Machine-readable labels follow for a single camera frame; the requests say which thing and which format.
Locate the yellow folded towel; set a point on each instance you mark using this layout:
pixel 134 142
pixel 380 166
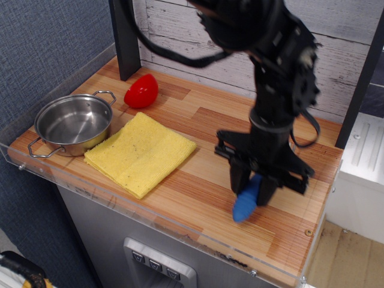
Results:
pixel 140 155

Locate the grey dispenser button panel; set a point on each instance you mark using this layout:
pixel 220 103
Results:
pixel 151 268

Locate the dark vertical post left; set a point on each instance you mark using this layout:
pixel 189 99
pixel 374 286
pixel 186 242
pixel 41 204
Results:
pixel 126 43

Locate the silver toy fridge cabinet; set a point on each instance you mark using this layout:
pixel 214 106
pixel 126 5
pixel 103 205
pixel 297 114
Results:
pixel 103 230

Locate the clear acrylic edge guard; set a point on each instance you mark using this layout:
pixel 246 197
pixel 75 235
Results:
pixel 194 205

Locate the dark vertical post right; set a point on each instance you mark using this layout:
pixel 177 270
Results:
pixel 361 86

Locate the dark vertical post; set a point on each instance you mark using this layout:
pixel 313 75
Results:
pixel 126 43
pixel 361 86

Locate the stainless steel pot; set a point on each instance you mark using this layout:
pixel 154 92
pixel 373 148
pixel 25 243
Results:
pixel 73 124

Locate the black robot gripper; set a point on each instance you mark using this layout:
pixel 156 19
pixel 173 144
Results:
pixel 265 150

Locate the yellow black object corner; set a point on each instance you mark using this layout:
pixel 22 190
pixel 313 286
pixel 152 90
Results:
pixel 17 271

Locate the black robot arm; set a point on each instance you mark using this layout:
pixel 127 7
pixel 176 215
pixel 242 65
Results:
pixel 283 52

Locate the white ridged side cabinet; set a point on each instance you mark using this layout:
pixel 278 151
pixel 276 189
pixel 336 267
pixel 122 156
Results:
pixel 356 198

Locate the blue handled metal fork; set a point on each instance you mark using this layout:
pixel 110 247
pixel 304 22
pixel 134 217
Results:
pixel 246 201

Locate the red plastic egg shell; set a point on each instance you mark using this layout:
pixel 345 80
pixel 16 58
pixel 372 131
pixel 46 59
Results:
pixel 142 92

